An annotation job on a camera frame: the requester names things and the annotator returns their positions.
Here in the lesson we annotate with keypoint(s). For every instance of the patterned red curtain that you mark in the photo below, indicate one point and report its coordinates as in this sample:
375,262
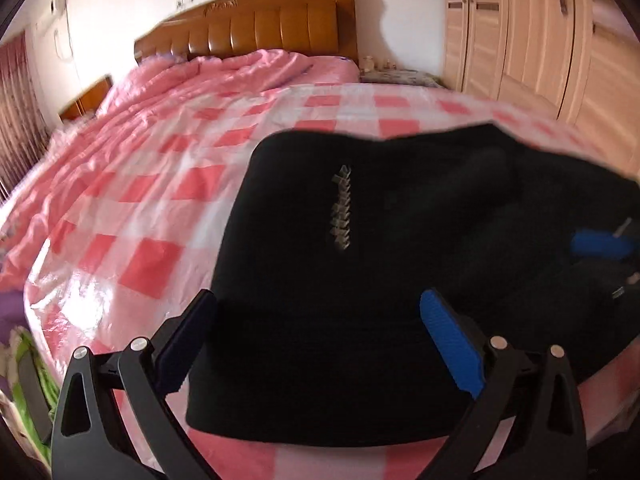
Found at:
17,120

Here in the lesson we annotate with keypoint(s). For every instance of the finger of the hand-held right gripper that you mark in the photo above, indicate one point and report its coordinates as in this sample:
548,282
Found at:
627,287
600,245

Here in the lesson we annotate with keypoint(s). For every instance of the dark tablet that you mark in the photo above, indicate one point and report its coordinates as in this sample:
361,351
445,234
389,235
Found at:
32,395

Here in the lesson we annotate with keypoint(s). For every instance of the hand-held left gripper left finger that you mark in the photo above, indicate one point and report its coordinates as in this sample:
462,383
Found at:
185,332

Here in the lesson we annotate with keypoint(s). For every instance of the wooden headboard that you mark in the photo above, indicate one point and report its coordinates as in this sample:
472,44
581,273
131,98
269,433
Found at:
260,25

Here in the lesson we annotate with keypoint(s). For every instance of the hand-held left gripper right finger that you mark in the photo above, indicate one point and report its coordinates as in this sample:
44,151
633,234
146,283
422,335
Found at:
450,342

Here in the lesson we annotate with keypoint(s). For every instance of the small items on nightstand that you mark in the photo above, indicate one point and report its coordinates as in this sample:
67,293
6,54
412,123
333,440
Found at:
370,64

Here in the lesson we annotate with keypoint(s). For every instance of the wall switch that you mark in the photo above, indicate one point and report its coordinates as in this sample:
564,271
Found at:
185,1

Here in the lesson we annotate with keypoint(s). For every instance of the white air conditioner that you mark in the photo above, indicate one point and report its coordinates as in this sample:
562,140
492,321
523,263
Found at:
59,2

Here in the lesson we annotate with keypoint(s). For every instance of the purple cloth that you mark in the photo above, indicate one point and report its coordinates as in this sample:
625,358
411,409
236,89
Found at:
12,310

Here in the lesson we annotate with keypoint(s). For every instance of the pink checkered bed sheet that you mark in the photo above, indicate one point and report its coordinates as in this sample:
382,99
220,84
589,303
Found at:
150,195

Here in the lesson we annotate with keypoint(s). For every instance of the green bag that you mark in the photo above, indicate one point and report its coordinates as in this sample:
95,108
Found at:
50,390

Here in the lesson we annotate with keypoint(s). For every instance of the black pants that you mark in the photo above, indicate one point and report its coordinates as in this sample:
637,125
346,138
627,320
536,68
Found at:
350,310

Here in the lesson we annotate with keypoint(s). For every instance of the floral covered nightstand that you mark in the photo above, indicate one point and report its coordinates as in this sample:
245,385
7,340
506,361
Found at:
400,79

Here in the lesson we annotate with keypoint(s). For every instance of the pink quilt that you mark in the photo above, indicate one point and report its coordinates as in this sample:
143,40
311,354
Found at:
165,90

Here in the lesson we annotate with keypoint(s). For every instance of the light wooden wardrobe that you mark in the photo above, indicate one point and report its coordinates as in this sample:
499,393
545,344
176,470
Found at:
540,35

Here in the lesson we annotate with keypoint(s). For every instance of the wooden nightstand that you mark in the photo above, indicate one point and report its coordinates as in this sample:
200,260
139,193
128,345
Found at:
90,97

